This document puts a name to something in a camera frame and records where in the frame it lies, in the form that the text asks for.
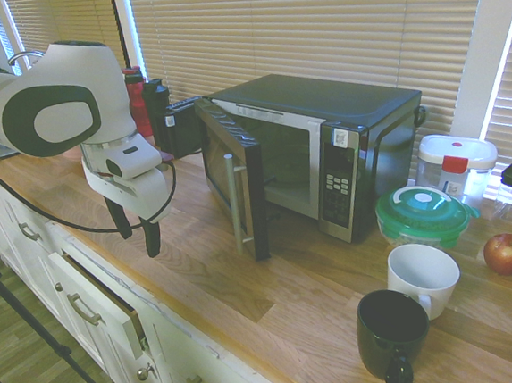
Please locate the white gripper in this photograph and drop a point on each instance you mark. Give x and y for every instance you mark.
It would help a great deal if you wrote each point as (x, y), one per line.
(132, 184)

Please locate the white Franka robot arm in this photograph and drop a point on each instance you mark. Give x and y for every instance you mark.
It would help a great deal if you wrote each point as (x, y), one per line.
(34, 117)

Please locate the black stainless microwave body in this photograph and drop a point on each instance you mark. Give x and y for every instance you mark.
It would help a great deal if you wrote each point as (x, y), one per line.
(319, 150)

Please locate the white open drawer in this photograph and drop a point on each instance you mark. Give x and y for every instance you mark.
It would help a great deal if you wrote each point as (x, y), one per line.
(100, 303)

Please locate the black toaster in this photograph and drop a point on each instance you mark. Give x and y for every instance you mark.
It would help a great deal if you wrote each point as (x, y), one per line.
(179, 131)

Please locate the white kitchen cabinets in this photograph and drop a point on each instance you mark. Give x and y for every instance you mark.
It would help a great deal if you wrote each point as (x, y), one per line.
(70, 324)

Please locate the black shaker bottle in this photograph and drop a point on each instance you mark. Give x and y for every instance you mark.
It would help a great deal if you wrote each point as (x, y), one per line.
(157, 110)

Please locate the red water bottle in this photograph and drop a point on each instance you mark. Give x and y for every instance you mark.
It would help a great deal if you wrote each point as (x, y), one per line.
(137, 103)

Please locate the black tripod stand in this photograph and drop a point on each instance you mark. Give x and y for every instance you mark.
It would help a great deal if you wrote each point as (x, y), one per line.
(30, 327)

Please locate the chrome sink faucet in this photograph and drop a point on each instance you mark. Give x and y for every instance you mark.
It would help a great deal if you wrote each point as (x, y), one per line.
(24, 59)

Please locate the small beige window blind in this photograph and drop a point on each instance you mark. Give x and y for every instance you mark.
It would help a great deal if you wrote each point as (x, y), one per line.
(61, 20)

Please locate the large beige window blind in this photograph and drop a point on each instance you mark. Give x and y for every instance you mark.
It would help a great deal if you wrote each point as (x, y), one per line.
(313, 29)

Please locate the dark green ceramic mug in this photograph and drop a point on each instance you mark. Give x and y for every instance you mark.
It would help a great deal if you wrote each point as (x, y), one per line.
(392, 336)

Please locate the round container green lid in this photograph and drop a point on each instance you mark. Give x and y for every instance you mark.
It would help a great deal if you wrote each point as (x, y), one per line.
(424, 217)

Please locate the white ceramic mug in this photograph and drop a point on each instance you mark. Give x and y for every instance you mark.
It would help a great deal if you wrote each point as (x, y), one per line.
(422, 277)

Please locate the clear container white lid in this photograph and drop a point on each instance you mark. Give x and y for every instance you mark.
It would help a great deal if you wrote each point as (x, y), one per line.
(455, 165)

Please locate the red apple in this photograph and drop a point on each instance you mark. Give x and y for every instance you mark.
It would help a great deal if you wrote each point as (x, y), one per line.
(508, 253)

